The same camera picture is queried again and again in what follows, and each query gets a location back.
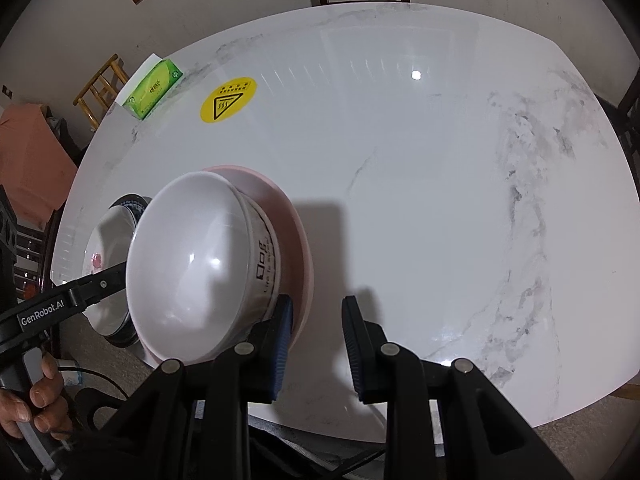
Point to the pink bowl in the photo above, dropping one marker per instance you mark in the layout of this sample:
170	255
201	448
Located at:
295	250

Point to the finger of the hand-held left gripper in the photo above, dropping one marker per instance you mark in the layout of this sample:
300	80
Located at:
102	285

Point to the white plate pink flowers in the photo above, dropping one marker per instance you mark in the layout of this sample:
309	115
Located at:
107	240

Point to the pink cloth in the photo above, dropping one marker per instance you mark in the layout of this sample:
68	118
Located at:
30	160

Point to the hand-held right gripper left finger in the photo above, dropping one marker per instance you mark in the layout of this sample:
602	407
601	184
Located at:
280	350

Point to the bamboo chair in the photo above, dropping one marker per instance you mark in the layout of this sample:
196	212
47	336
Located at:
97	85

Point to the wall power outlet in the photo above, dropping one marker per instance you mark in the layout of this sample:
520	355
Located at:
6	91

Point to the green tissue box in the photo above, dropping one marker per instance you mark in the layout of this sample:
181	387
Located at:
155	85

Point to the yellow warning sticker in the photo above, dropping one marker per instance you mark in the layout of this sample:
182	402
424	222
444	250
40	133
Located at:
227	100

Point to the white ribbed bowl black print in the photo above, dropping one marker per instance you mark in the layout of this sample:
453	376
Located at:
195	260

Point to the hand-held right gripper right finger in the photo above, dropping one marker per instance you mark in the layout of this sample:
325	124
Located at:
352	350

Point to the person's left hand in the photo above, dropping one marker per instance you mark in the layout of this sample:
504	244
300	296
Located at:
47	400

